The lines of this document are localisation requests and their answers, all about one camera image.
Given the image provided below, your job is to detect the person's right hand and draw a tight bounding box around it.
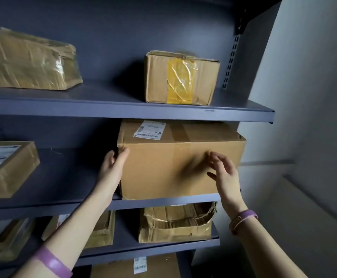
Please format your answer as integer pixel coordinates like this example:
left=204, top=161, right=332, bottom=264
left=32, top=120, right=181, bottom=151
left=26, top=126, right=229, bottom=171
left=206, top=151, right=245, bottom=209

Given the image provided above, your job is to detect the person's left hand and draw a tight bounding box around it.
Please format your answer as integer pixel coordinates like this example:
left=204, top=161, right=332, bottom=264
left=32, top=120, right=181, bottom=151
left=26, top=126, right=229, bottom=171
left=98, top=147, right=130, bottom=189

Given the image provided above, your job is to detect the large cardboard box white label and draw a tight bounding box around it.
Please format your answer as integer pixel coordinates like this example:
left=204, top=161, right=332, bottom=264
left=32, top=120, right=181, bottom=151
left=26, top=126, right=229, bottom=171
left=117, top=119, right=247, bottom=200

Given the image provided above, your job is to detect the person's left forearm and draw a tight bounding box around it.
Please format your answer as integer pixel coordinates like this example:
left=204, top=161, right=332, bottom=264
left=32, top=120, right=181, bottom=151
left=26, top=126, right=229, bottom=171
left=12, top=181, right=119, bottom=278

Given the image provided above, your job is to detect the person's right forearm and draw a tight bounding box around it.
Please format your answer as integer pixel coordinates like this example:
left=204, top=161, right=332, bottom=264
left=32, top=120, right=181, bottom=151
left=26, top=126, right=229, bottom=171
left=222, top=201, right=308, bottom=278

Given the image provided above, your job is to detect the purple wristband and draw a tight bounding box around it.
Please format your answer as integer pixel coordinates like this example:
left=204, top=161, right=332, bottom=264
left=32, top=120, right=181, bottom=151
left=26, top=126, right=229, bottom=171
left=229, top=209, right=258, bottom=235
left=33, top=246, right=74, bottom=278

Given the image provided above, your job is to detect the dark blue metal shelf unit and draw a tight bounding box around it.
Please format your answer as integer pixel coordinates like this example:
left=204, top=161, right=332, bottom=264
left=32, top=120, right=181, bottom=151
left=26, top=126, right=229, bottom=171
left=0, top=0, right=282, bottom=278

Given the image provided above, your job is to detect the crumpled torn cardboard box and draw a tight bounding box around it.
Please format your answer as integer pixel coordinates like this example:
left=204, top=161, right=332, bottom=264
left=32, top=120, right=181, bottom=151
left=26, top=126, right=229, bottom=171
left=138, top=202, right=218, bottom=244

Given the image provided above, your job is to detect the flat brown taped parcel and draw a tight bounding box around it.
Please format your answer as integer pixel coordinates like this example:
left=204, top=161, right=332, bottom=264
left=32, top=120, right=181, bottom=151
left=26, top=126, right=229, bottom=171
left=41, top=210, right=116, bottom=249

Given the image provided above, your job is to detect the cardboard box with yellow tape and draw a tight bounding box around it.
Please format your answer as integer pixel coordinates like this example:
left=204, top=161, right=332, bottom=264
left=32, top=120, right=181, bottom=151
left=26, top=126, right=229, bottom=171
left=144, top=50, right=221, bottom=106

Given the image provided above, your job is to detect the cardboard box with barcode label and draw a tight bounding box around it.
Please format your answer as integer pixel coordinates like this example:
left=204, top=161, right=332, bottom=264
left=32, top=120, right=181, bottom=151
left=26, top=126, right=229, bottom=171
left=91, top=253, right=181, bottom=278

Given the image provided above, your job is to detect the small cardboard box white label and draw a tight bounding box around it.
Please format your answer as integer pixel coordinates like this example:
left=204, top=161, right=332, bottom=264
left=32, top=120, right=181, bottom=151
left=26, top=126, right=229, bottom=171
left=0, top=141, right=41, bottom=200

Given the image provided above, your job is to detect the tape-wrapped flat cardboard parcel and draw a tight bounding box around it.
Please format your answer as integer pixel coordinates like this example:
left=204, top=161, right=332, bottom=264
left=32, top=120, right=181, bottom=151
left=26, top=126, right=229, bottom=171
left=0, top=27, right=83, bottom=91

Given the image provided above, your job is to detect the plastic-wrapped cardboard parcel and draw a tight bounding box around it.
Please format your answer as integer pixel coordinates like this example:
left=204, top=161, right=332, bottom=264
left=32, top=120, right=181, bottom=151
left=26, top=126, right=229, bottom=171
left=0, top=218, right=36, bottom=263

